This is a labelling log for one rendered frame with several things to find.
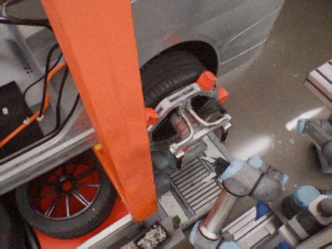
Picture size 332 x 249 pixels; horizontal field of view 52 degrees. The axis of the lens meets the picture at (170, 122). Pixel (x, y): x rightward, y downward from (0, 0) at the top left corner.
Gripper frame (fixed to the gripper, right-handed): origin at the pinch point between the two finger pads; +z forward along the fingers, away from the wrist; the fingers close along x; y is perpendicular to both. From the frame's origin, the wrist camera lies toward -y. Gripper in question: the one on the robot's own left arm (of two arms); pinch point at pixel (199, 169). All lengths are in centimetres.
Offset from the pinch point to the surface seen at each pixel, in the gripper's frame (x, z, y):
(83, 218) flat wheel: -14, 79, 27
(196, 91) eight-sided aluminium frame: 36.2, -2.3, -25.5
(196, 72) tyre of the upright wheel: 48, -4, -28
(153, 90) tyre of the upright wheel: 34, 21, -33
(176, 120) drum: 31.9, 12.7, -5.5
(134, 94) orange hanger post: -23, 10, -97
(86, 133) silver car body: 22, 66, -15
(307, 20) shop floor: 224, -120, 93
